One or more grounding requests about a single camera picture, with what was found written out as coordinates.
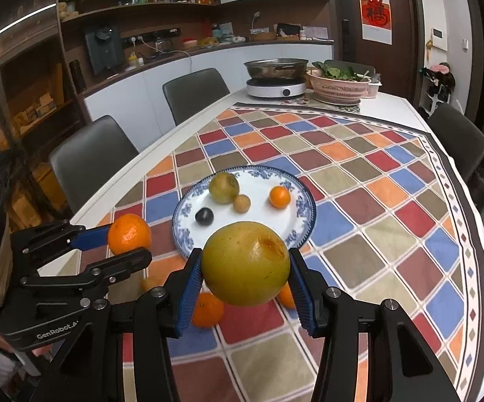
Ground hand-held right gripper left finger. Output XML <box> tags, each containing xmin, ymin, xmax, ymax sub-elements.
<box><xmin>45</xmin><ymin>248</ymin><xmax>204</xmax><ymax>402</ymax></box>

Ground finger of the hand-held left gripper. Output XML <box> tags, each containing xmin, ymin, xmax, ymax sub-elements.
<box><xmin>10</xmin><ymin>220</ymin><xmax>113</xmax><ymax>269</ymax></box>
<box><xmin>19</xmin><ymin>248</ymin><xmax>153</xmax><ymax>290</ymax></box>

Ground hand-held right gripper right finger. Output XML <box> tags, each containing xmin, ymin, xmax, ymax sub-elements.
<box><xmin>288</xmin><ymin>248</ymin><xmax>462</xmax><ymax>402</ymax></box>

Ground yellow-green pear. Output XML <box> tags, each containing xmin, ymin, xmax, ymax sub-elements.
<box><xmin>208</xmin><ymin>172</ymin><xmax>240</xmax><ymax>205</ymax></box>
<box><xmin>202</xmin><ymin>222</ymin><xmax>292</xmax><ymax>307</ymax></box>

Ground dark plum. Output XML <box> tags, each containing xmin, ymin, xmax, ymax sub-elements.
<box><xmin>194</xmin><ymin>208</ymin><xmax>215</xmax><ymax>227</ymax></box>

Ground blue rimmed white plate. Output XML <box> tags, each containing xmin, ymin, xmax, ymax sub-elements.
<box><xmin>172</xmin><ymin>166</ymin><xmax>318</xmax><ymax>260</ymax></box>

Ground small orange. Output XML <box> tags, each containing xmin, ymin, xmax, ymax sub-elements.
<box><xmin>269</xmin><ymin>185</ymin><xmax>292</xmax><ymax>209</ymax></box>

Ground person's white clothing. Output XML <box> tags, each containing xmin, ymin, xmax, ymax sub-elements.
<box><xmin>0</xmin><ymin>335</ymin><xmax>52</xmax><ymax>388</ymax></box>

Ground grey dining chair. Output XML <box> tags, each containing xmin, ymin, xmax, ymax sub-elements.
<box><xmin>50</xmin><ymin>115</ymin><xmax>140</xmax><ymax>222</ymax></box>
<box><xmin>427</xmin><ymin>103</ymin><xmax>484</xmax><ymax>185</ymax></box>
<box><xmin>162</xmin><ymin>68</ymin><xmax>231</xmax><ymax>126</ymax></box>

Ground colourful checked tablecloth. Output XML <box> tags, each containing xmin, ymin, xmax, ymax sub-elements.
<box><xmin>112</xmin><ymin>103</ymin><xmax>484</xmax><ymax>402</ymax></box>

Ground white kitchen counter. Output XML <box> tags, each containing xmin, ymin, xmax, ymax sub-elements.
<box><xmin>84</xmin><ymin>42</ymin><xmax>335</xmax><ymax>126</ymax></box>

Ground wooden storage cabinet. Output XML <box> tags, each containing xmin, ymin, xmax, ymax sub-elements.
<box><xmin>0</xmin><ymin>4</ymin><xmax>84</xmax><ymax>218</ymax></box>

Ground black countertop appliance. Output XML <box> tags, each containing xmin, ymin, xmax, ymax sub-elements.
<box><xmin>85</xmin><ymin>24</ymin><xmax>125</xmax><ymax>76</ymax></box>

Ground pink colander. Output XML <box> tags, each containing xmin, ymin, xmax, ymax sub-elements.
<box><xmin>307</xmin><ymin>70</ymin><xmax>372</xmax><ymax>103</ymax></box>

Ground white induction cooker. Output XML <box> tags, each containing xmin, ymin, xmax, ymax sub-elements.
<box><xmin>246</xmin><ymin>77</ymin><xmax>306</xmax><ymax>99</ymax></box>

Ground green leafy vegetables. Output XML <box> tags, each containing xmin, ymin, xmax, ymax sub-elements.
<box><xmin>312</xmin><ymin>61</ymin><xmax>377</xmax><ymax>82</ymax></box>

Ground steel pan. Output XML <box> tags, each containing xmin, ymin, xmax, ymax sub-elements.
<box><xmin>244</xmin><ymin>59</ymin><xmax>309</xmax><ymax>81</ymax></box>

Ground dark wooden door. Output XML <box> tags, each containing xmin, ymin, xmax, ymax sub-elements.
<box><xmin>330</xmin><ymin>0</ymin><xmax>424</xmax><ymax>105</ymax></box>

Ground child stroller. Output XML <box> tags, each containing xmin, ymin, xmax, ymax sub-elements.
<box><xmin>424</xmin><ymin>63</ymin><xmax>456</xmax><ymax>114</ymax></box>

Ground white intercom panel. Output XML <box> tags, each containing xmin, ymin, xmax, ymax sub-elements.
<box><xmin>429</xmin><ymin>27</ymin><xmax>449</xmax><ymax>51</ymax></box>

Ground wooden wall shelf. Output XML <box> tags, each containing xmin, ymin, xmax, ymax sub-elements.
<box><xmin>58</xmin><ymin>0</ymin><xmax>222</xmax><ymax>23</ymax></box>

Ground door lock handle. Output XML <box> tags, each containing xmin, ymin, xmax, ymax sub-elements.
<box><xmin>342</xmin><ymin>19</ymin><xmax>354</xmax><ymax>63</ymax></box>

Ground red wall calendar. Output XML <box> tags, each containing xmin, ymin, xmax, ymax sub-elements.
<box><xmin>358</xmin><ymin>0</ymin><xmax>393</xmax><ymax>45</ymax></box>

